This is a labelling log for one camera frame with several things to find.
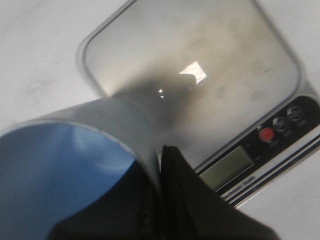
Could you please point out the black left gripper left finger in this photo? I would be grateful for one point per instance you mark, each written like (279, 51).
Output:
(128, 211)

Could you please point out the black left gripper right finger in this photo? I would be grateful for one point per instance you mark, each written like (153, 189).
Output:
(195, 212)

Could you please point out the light blue plastic cup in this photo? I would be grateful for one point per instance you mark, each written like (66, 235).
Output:
(54, 166)

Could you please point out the silver electronic kitchen scale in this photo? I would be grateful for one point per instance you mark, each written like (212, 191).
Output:
(217, 80)

